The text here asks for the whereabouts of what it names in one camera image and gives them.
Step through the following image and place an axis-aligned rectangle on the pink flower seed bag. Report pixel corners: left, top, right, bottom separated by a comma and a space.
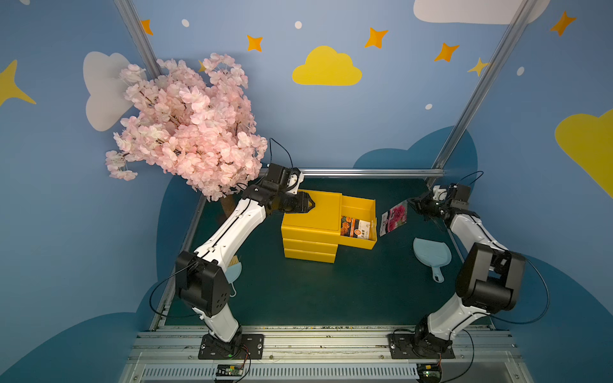
379, 200, 408, 236

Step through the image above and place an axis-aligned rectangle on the yellow drawer cabinet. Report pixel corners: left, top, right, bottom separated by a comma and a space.
281, 190, 343, 263

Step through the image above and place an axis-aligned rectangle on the orange seed bag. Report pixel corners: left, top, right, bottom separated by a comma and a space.
340, 216, 372, 239

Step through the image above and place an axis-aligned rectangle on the yellow top drawer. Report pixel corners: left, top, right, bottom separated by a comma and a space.
338, 196, 378, 250

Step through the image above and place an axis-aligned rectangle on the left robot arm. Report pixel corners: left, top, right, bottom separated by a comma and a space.
175, 164, 315, 344

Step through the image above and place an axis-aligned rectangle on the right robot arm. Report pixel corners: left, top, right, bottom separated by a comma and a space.
408, 184, 526, 350

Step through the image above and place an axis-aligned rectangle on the back horizontal aluminium profile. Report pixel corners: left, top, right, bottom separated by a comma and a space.
301, 169, 445, 179

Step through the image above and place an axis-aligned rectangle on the light blue right scoop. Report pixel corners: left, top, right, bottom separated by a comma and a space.
413, 238, 452, 283

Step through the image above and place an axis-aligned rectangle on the pink cherry blossom tree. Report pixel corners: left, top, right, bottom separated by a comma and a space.
105, 54, 268, 202

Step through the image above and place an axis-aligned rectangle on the right controller board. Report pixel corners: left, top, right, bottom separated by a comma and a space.
417, 364, 442, 383

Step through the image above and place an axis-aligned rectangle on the controller board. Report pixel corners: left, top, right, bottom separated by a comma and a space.
215, 365, 245, 380
417, 364, 442, 383

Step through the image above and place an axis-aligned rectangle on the left controller board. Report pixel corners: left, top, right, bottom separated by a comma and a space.
215, 365, 245, 380

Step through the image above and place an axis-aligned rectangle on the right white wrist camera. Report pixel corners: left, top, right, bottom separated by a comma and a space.
432, 185, 448, 202

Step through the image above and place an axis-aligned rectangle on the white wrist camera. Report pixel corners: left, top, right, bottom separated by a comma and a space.
285, 169, 304, 194
432, 185, 448, 202

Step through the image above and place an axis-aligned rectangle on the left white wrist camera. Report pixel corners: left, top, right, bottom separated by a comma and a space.
285, 169, 304, 194

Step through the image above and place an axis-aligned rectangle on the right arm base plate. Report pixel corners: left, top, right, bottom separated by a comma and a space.
387, 333, 455, 360

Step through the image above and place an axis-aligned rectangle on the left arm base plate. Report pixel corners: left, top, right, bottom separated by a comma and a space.
197, 334, 265, 360

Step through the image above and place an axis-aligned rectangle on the aluminium mounting rail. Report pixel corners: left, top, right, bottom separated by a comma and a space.
120, 326, 533, 382

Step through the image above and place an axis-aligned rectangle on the right corner aluminium post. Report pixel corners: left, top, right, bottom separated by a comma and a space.
426, 0, 537, 188

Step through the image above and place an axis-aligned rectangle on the corner aluminium post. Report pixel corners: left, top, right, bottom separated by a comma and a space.
426, 0, 537, 188
114, 0, 161, 78

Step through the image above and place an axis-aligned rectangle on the left corner aluminium post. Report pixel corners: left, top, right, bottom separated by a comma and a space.
114, 0, 161, 78

